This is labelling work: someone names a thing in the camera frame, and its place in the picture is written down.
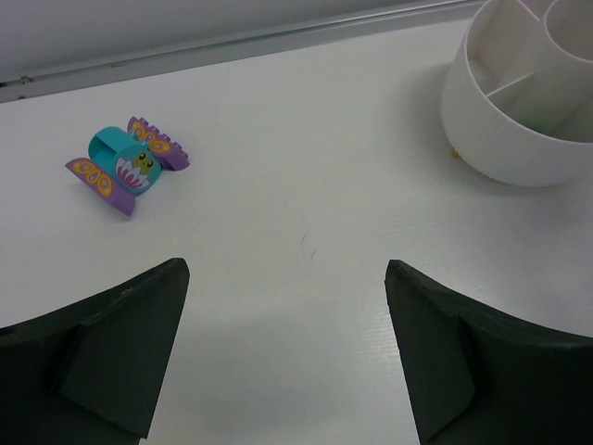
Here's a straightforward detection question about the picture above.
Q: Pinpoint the aluminium frame rail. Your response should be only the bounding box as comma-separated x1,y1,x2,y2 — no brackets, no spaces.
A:
1,1,483,103

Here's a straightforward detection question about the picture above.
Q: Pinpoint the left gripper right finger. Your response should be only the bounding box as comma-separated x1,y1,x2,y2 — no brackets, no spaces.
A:
385,260,592,444

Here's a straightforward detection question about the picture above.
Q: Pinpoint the white divided round container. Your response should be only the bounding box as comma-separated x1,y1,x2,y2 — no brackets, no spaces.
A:
441,0,592,187

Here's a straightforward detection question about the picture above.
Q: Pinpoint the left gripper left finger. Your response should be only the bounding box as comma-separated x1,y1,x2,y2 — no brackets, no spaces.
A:
1,258,190,444

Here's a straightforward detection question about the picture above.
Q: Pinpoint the teal purple butterfly lego cluster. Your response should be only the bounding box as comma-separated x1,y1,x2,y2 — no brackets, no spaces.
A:
66,117,190,216

